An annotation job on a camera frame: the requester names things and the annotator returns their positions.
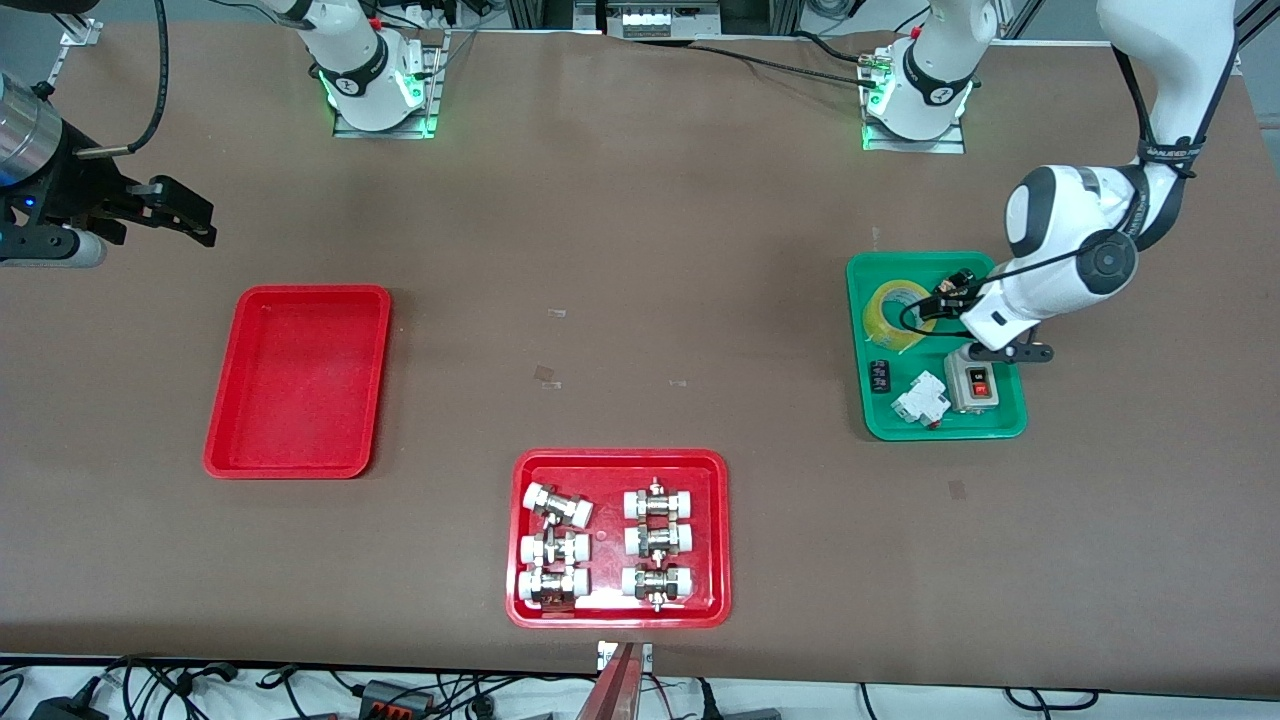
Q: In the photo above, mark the red tray with fittings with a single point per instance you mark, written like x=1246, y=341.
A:
x=610, y=540

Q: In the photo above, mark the black power adapter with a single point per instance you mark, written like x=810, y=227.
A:
x=65, y=710

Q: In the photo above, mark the empty red plastic tray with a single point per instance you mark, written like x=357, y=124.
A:
x=300, y=390

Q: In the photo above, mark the white circuit breaker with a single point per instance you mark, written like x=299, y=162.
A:
x=920, y=400

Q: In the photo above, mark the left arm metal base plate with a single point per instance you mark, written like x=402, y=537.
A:
x=950, y=145

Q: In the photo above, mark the small black terminal block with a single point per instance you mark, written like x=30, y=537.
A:
x=881, y=376

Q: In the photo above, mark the yellow clear tape roll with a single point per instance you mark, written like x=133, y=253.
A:
x=880, y=325

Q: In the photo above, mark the aluminium frame profile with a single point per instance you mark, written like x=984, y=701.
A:
x=1248, y=30
x=80, y=30

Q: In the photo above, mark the green plastic tray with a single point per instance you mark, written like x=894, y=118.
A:
x=900, y=270

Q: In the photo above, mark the small silver metal bracket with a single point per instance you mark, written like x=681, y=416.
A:
x=645, y=655

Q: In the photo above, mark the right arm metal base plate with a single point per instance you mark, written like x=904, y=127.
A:
x=432, y=90

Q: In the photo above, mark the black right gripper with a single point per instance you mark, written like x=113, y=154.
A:
x=80, y=193

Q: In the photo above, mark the white power strip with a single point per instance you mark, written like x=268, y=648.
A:
x=645, y=22

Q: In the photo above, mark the grey push button switch box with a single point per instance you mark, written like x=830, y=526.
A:
x=970, y=390

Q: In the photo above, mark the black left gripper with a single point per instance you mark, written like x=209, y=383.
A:
x=957, y=291

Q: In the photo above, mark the small black brass component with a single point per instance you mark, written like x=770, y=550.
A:
x=950, y=280

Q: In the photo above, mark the red metal bar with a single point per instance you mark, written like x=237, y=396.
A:
x=612, y=690

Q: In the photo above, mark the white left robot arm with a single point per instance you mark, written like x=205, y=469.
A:
x=1060, y=280

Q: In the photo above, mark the metal pipe fitting white caps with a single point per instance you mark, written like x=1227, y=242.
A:
x=658, y=540
x=558, y=505
x=657, y=583
x=553, y=585
x=555, y=549
x=658, y=502

